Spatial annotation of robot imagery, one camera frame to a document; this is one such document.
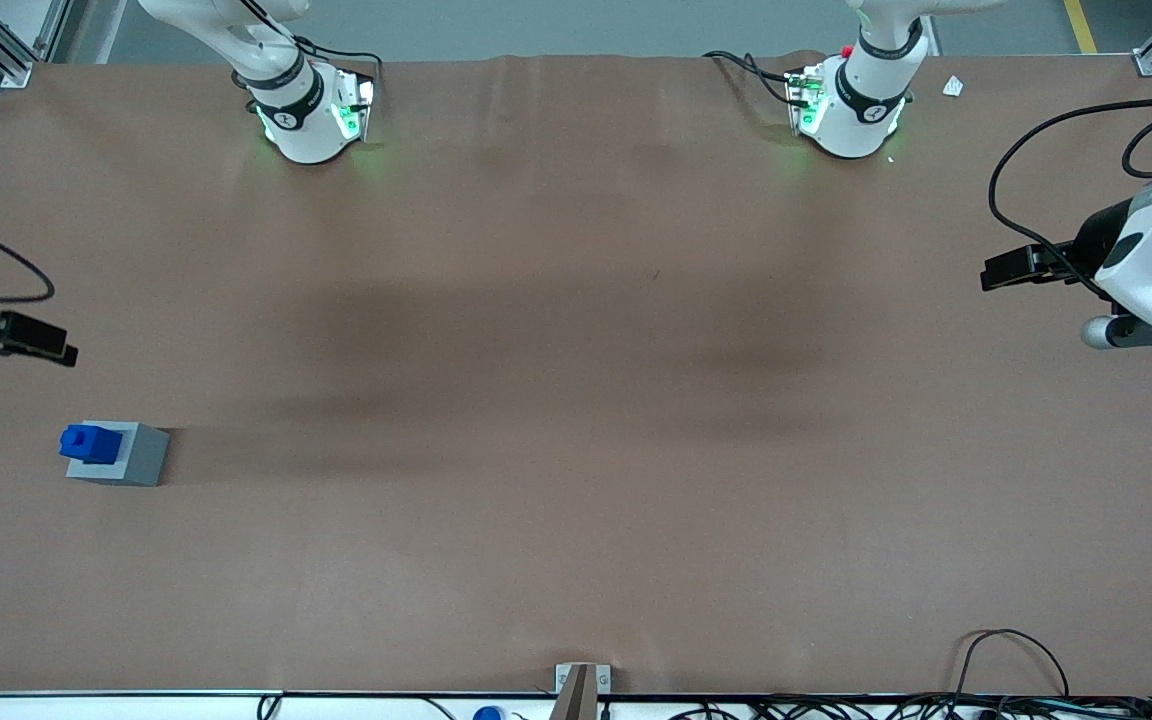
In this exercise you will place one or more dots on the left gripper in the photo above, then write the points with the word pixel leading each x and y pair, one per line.
pixel 1094 241

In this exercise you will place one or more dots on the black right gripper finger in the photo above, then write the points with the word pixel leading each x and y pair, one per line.
pixel 36 338

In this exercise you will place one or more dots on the blue plastic part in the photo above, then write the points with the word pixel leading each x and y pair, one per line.
pixel 91 443

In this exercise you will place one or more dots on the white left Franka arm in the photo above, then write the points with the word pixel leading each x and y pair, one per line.
pixel 856 110

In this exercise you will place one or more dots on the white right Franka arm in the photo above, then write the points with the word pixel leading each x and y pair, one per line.
pixel 306 120

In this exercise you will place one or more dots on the gray square base block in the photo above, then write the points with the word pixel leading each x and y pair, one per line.
pixel 141 460

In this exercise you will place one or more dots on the small white paper scrap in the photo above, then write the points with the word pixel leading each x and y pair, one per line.
pixel 953 86

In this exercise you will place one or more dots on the brown table cover sheet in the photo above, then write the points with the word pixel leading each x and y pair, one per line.
pixel 576 400

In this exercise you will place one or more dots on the small blue cap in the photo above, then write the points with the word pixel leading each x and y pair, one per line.
pixel 487 714

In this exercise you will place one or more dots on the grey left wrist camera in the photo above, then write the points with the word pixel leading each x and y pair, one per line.
pixel 1099 332

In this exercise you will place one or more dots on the small metal bracket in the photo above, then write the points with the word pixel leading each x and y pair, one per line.
pixel 603 680

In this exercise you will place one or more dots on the grey brown mounting post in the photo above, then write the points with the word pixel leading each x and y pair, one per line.
pixel 576 700

